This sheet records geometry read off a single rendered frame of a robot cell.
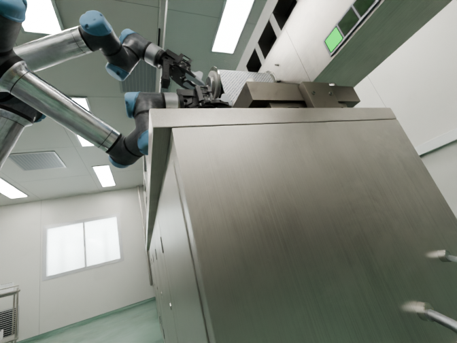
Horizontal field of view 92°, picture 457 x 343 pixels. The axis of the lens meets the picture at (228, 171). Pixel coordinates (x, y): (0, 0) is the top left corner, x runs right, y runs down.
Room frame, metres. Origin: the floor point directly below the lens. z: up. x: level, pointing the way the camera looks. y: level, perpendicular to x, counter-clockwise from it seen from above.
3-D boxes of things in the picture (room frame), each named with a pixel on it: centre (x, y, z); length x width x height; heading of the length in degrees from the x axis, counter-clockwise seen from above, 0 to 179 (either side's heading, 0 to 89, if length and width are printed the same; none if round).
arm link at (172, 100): (0.59, 0.12, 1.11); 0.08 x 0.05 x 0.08; 25
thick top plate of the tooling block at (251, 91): (0.63, -0.25, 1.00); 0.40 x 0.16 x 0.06; 115
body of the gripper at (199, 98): (0.62, 0.04, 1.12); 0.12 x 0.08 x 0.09; 115
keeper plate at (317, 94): (0.55, -0.31, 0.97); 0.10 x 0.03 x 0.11; 115
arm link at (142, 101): (0.55, 0.19, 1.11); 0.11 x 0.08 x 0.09; 115
